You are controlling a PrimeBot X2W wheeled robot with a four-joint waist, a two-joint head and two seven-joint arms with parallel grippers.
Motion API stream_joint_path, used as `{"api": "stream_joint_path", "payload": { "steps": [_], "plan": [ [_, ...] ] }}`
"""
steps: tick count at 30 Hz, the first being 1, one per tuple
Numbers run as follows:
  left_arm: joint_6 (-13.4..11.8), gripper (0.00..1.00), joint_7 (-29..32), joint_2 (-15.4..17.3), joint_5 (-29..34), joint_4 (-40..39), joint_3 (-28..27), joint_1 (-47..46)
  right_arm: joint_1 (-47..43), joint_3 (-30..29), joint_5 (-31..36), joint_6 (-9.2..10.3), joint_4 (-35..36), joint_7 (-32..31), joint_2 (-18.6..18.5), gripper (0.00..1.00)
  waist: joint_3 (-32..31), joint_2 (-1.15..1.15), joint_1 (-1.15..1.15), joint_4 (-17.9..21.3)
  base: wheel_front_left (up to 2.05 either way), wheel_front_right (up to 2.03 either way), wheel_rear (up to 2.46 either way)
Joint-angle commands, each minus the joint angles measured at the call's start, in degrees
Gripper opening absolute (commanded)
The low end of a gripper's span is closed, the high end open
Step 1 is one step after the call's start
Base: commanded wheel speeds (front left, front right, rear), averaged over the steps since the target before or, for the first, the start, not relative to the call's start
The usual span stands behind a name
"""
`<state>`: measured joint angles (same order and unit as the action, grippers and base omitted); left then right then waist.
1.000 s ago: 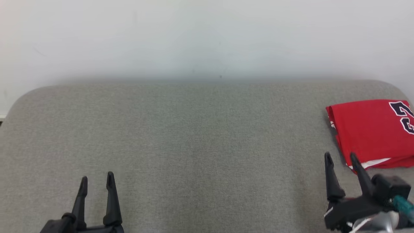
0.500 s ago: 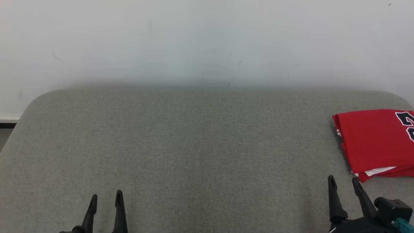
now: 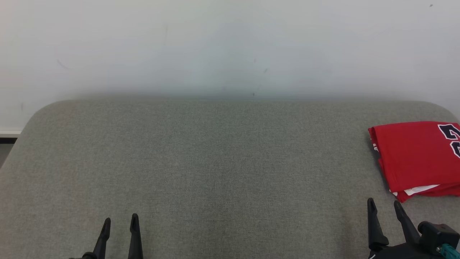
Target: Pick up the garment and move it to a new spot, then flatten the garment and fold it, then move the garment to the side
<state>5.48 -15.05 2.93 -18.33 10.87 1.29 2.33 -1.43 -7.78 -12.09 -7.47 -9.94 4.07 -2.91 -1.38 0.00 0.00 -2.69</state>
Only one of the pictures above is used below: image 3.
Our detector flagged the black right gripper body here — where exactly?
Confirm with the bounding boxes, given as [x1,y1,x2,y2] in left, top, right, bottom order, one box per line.
[368,244,441,259]

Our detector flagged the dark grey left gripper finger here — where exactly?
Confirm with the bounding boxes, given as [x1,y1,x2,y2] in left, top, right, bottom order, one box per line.
[128,213,143,259]
[93,218,111,259]

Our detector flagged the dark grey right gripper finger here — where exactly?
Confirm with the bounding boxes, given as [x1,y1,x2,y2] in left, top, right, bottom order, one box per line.
[367,198,390,251]
[394,200,421,245]

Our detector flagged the red jersey with white sleeves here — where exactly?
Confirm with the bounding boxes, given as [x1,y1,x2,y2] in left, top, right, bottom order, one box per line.
[368,121,460,196]

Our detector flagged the teal right cable connector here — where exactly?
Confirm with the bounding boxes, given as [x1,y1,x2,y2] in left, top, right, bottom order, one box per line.
[436,244,460,259]

